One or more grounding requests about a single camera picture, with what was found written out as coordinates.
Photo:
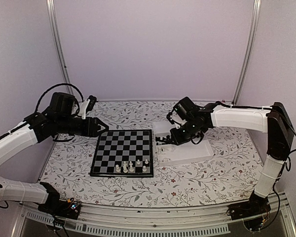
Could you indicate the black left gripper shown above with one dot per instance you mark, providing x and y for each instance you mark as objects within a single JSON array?
[{"x": 95, "y": 127}]

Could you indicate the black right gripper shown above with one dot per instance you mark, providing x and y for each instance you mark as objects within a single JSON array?
[{"x": 176, "y": 138}]

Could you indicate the black grey chessboard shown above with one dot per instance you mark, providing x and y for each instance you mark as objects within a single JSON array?
[{"x": 116, "y": 146}]

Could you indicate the white plastic tray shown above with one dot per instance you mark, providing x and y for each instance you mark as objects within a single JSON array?
[{"x": 187, "y": 152}]

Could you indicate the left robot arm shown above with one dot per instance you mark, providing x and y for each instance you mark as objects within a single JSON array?
[{"x": 64, "y": 115}]

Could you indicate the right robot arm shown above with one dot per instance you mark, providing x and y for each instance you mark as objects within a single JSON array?
[{"x": 193, "y": 121}]

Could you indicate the black chess pieces pile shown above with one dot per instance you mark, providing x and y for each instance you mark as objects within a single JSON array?
[{"x": 163, "y": 140}]

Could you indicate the white chess pieces pile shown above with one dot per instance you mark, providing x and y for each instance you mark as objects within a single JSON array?
[{"x": 165, "y": 153}]

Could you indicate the floral table mat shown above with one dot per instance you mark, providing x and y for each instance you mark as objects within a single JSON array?
[{"x": 229, "y": 176}]

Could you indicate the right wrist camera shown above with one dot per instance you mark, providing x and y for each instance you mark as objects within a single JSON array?
[{"x": 171, "y": 120}]

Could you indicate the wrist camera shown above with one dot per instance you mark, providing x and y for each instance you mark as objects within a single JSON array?
[
  {"x": 171, "y": 120},
  {"x": 87, "y": 106}
]

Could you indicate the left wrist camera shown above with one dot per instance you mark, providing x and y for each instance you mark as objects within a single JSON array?
[{"x": 87, "y": 106}]

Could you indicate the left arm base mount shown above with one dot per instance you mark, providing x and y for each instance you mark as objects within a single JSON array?
[{"x": 54, "y": 206}]

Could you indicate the aluminium front rail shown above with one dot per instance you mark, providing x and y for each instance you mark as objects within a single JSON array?
[{"x": 194, "y": 221}]

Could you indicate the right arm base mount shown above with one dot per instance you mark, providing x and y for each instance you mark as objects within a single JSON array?
[{"x": 254, "y": 213}]

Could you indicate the left metal frame post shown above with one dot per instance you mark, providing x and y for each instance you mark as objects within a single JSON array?
[{"x": 51, "y": 11}]

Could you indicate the metal frame post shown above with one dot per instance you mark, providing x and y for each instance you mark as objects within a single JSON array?
[
  {"x": 51, "y": 11},
  {"x": 248, "y": 52}
]

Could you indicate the right metal frame post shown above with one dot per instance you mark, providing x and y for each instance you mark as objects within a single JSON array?
[{"x": 248, "y": 52}]

